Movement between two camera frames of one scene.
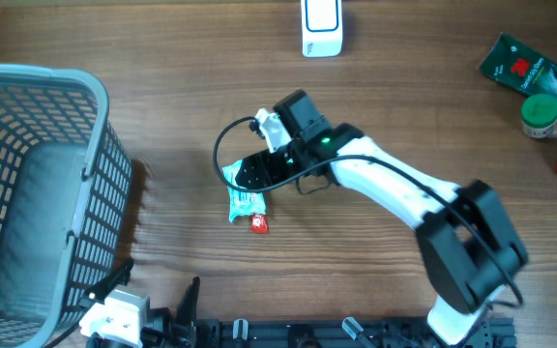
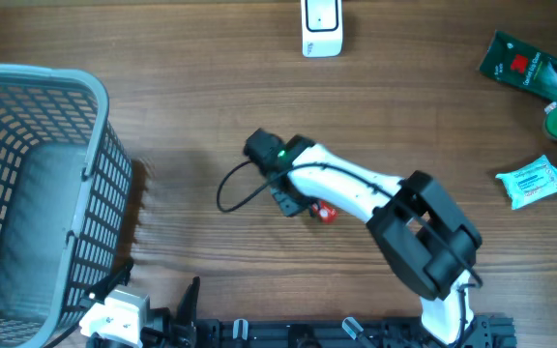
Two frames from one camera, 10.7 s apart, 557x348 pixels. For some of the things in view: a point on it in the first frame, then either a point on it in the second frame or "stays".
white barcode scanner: (321, 28) stays
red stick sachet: (259, 223) → (327, 213)
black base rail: (499, 333) stays
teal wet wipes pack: (242, 202) → (533, 182)
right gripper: (271, 175) → (287, 206)
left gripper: (184, 333) stays
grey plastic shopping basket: (50, 200) stays
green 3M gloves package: (519, 67) stays
